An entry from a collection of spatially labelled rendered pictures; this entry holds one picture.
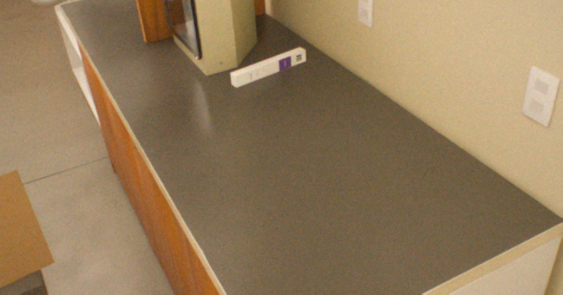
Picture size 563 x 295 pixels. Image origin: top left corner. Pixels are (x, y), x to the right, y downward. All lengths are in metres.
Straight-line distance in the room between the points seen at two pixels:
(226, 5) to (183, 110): 0.35
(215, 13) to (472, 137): 0.83
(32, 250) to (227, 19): 0.93
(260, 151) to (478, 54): 0.58
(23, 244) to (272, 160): 0.60
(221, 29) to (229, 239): 0.79
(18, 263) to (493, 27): 1.11
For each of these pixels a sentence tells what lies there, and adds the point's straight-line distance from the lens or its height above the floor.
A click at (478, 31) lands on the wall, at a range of 1.37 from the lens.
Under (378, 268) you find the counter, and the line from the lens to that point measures 1.14.
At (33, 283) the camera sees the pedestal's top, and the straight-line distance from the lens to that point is 1.24.
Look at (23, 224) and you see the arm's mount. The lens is 1.19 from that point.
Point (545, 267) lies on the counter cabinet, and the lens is 1.39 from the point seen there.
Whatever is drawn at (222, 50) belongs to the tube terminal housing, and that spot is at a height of 1.01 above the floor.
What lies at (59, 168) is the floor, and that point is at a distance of 3.27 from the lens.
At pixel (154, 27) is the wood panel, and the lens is 2.12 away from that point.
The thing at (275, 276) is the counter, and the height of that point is 0.94.
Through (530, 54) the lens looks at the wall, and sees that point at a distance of 1.28.
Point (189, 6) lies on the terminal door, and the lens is 1.75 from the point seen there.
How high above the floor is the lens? 1.77
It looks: 34 degrees down
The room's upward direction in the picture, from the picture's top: 4 degrees counter-clockwise
